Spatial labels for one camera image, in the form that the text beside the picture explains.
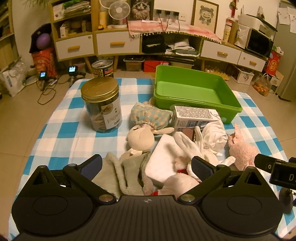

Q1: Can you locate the black microwave oven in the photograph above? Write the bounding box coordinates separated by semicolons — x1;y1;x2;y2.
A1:
245;29;273;57

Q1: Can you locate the black box on shelf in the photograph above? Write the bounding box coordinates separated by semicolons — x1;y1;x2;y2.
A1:
142;34;166;54

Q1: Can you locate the pink table runner cloth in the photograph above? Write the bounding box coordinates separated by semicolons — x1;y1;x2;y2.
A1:
127;20;221;44

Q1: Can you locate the metal tin can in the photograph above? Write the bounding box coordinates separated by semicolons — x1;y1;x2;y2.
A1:
91;60;113;77

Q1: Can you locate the bag of oranges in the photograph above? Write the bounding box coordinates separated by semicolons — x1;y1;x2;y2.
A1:
252;73;271;96

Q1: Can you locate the egg tray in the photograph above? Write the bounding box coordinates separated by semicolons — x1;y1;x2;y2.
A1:
204;65;230;81

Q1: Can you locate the white foam sponge block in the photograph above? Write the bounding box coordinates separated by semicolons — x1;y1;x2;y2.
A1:
145;134;186;187

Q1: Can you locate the blue white milk carton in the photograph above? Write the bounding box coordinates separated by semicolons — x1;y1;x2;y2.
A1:
171;105;221;131

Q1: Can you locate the grey plush toy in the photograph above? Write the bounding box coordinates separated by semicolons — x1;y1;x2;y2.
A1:
92;152;154;198

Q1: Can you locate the silver refrigerator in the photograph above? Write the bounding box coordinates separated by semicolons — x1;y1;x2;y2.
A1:
273;0;296;103

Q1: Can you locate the pink plush toy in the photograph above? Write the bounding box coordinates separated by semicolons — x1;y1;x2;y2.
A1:
228;124;259;171

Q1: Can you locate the green plastic bin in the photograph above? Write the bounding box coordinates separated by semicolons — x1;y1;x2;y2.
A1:
154;65;242;124

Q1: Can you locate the cat picture frame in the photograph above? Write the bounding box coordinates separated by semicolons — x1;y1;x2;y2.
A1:
129;0;154;21

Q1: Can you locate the red storage box under cabinet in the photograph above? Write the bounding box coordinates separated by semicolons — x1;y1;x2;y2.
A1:
143;60;169;73

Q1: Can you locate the beige bunny doll blue dress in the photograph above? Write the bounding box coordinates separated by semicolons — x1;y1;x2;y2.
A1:
120;98;174;161

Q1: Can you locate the cartoon girl picture frame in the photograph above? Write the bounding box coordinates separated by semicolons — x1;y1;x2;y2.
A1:
191;0;219;33

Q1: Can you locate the white desk fan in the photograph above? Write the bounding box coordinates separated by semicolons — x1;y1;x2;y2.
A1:
99;0;117;9
108;1;130;29

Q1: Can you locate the white cutout storage box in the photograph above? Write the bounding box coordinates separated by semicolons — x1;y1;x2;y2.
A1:
230;65;254;85

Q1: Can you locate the gold lid cookie jar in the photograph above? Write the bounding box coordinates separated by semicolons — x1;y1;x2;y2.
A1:
81;77;122;133

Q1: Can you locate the red gift box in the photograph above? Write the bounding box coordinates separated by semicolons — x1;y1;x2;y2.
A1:
31;47;58;77

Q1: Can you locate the wooden tv cabinet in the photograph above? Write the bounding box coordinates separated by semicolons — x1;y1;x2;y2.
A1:
48;1;268;72

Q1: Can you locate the blue white checkered cloth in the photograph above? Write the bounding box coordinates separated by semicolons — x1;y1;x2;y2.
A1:
8;77;296;241

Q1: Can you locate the purple ball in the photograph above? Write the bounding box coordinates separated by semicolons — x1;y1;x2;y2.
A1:
36;33;51;50

